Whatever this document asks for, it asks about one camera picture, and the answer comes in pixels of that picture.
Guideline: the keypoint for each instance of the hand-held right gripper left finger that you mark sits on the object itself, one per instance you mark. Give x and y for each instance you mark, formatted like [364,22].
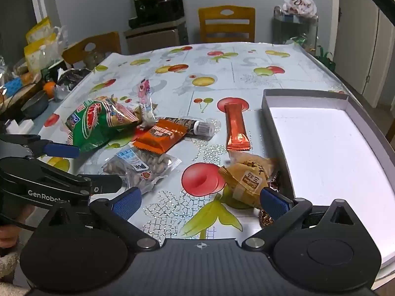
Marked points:
[127,204]

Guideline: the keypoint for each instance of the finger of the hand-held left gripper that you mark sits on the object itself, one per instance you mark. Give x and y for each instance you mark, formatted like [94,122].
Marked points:
[105,183]
[63,151]

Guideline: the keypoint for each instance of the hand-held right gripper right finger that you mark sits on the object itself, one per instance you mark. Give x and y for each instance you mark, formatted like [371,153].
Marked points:
[274,204]

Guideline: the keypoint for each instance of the gold foil candy packet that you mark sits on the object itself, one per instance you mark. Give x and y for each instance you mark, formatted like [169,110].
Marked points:
[266,219]

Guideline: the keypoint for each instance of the yellow pastry packet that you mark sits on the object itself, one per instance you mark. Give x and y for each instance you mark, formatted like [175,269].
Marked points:
[247,175]

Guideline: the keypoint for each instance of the green snack bag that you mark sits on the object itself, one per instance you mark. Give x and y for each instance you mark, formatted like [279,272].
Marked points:
[92,120]

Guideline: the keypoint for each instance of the clear nut packet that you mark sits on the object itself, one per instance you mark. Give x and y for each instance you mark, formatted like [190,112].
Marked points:
[145,163]

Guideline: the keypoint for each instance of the orange snack packet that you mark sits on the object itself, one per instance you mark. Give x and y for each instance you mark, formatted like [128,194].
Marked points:
[157,137]

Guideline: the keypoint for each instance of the grey cardboard box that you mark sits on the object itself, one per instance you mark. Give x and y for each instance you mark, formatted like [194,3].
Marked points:
[324,154]

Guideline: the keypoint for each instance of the red-orange stick packet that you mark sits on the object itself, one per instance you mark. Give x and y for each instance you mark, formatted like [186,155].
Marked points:
[236,126]

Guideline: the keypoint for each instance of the pink candy packet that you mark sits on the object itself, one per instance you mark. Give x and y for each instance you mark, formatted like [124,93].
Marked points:
[145,98]

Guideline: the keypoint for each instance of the dark brown tube snack packet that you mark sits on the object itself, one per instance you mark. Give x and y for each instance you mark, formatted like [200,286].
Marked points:
[197,127]

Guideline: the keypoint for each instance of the person's left hand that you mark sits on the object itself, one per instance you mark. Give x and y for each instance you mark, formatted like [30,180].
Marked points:
[7,237]

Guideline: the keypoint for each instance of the white foam block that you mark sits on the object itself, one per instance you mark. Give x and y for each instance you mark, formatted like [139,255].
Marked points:
[20,125]

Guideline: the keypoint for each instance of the dark bowl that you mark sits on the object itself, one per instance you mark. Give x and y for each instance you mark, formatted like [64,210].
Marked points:
[35,104]

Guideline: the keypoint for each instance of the crumpled silver foil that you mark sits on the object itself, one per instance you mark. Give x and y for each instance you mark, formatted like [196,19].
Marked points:
[63,92]

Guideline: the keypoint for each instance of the orange fruit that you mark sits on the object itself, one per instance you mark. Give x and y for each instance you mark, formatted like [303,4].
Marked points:
[49,88]

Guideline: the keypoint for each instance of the black plastic bag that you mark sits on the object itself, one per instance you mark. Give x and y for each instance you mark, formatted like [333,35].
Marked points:
[75,78]

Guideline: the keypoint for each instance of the dark green carton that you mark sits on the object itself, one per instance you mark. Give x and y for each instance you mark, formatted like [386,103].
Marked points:
[52,71]

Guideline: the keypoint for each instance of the blue sponge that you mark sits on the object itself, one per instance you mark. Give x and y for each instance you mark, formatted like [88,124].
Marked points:
[13,86]

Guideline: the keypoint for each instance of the yellow food bag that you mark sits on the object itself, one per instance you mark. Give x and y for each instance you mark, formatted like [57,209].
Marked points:
[40,52]
[38,29]

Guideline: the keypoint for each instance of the wooden chair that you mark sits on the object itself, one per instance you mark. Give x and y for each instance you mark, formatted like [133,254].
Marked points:
[108,44]
[209,15]

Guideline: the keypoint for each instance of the fruit print tablecloth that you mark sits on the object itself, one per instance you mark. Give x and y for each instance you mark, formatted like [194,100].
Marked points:
[216,77]

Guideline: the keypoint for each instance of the grey cabinet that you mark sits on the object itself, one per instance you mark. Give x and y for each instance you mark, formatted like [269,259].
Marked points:
[154,41]

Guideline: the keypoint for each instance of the green crinkled item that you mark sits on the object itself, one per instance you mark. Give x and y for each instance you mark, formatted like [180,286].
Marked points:
[325,58]

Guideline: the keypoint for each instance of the green foil packets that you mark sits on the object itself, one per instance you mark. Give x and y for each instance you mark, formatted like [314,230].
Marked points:
[297,41]

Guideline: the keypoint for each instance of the black water dispenser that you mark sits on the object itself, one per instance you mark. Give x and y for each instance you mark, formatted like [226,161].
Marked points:
[157,6]

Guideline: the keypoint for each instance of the white interior door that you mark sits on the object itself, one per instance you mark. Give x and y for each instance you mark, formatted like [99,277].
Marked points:
[355,37]

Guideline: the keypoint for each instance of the white plastic bag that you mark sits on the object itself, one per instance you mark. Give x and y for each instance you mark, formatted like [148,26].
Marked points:
[299,3]

